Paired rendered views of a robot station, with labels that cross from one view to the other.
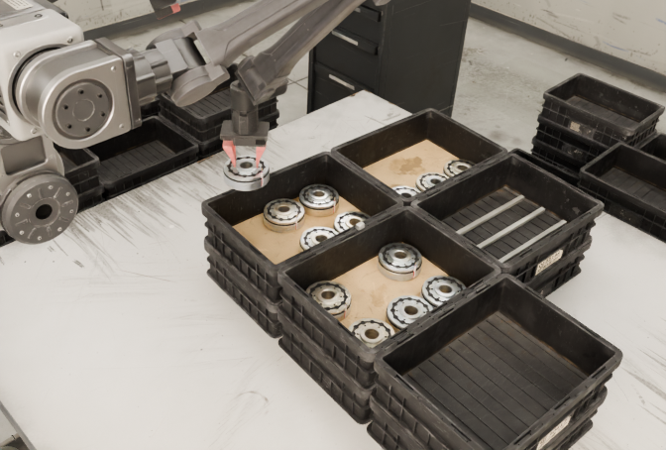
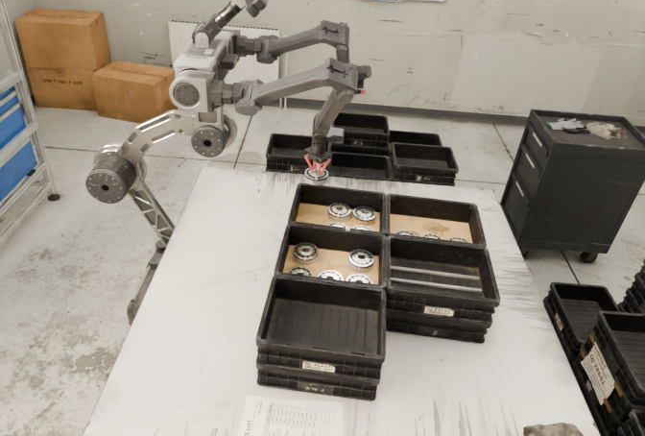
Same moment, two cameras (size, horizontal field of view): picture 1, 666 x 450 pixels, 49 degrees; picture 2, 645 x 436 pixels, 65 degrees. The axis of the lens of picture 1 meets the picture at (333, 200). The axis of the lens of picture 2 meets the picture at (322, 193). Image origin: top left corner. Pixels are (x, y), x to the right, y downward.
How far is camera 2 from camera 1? 1.15 m
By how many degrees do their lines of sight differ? 37
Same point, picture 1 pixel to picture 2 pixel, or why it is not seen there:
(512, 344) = (362, 327)
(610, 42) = not seen: outside the picture
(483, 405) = (309, 335)
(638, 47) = not seen: outside the picture
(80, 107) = (185, 93)
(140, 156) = (368, 173)
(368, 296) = (327, 264)
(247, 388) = (254, 271)
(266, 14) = (276, 85)
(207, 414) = (229, 269)
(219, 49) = (256, 94)
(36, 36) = (190, 62)
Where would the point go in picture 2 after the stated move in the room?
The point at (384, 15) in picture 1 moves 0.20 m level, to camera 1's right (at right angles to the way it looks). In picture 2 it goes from (550, 153) to (584, 168)
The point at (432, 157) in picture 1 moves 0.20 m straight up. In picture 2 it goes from (457, 231) to (467, 194)
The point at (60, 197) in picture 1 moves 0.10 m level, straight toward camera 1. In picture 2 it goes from (215, 140) to (201, 151)
